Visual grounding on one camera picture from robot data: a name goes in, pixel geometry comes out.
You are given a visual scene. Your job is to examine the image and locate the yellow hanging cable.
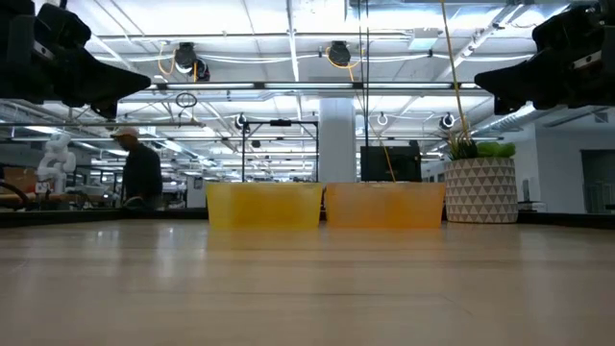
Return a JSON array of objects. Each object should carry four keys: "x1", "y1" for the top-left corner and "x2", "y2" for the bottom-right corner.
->
[{"x1": 439, "y1": 0, "x2": 475, "y2": 145}]

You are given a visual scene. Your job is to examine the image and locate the yellow translucent plastic bin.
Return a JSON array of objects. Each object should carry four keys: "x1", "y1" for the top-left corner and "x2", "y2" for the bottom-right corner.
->
[{"x1": 205, "y1": 181, "x2": 324, "y2": 230}]

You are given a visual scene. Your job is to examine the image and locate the black monitor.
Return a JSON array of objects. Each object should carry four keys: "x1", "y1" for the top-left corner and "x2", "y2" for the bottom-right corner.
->
[{"x1": 359, "y1": 139, "x2": 423, "y2": 183}]

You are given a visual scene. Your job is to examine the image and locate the long ceiling light strip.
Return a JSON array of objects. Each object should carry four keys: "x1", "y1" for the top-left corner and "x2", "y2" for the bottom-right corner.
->
[
  {"x1": 166, "y1": 82, "x2": 255, "y2": 90},
  {"x1": 364, "y1": 82, "x2": 453, "y2": 89},
  {"x1": 263, "y1": 82, "x2": 355, "y2": 89}
]

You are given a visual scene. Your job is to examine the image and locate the succulent in white patterned pot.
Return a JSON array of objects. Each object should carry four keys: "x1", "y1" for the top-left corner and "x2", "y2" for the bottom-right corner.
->
[{"x1": 441, "y1": 129, "x2": 520, "y2": 225}]

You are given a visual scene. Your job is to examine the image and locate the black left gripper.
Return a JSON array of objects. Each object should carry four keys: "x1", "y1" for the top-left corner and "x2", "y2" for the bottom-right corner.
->
[{"x1": 0, "y1": 12, "x2": 154, "y2": 121}]

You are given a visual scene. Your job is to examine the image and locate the silver ventilation duct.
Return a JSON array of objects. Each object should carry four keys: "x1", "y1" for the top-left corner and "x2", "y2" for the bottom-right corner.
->
[{"x1": 473, "y1": 103, "x2": 539, "y2": 138}]

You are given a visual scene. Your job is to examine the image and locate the black aluminium table frame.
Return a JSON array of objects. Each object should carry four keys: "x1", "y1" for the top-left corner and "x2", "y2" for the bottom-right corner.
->
[{"x1": 0, "y1": 207, "x2": 615, "y2": 230}]

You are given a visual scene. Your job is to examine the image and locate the black metal rig stand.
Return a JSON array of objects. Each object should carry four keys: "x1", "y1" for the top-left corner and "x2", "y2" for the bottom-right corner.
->
[{"x1": 241, "y1": 118, "x2": 321, "y2": 184}]

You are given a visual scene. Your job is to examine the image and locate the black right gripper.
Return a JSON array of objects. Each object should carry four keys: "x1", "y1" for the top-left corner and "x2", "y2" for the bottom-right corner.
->
[{"x1": 473, "y1": 28, "x2": 615, "y2": 117}]

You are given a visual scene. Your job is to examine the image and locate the brown cardboard box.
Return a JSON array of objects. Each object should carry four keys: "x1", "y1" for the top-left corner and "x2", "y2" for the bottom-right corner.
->
[{"x1": 0, "y1": 165, "x2": 37, "y2": 193}]

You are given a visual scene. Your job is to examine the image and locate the thin yellow cable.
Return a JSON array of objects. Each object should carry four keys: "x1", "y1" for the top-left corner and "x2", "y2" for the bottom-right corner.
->
[{"x1": 355, "y1": 95, "x2": 397, "y2": 184}]

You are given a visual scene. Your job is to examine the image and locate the white square column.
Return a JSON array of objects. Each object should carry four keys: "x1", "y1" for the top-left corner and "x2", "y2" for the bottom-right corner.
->
[{"x1": 318, "y1": 97, "x2": 357, "y2": 184}]

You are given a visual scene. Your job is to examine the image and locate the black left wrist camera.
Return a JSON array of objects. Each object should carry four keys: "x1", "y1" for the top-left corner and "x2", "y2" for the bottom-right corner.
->
[{"x1": 36, "y1": 2, "x2": 93, "y2": 50}]

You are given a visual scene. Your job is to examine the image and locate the orange translucent plastic bin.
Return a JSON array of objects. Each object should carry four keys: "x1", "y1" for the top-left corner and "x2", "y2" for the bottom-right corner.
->
[{"x1": 324, "y1": 181, "x2": 447, "y2": 230}]

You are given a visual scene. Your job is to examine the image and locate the person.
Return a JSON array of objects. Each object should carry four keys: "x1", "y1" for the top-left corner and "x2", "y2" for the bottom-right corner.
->
[{"x1": 109, "y1": 125, "x2": 164, "y2": 210}]

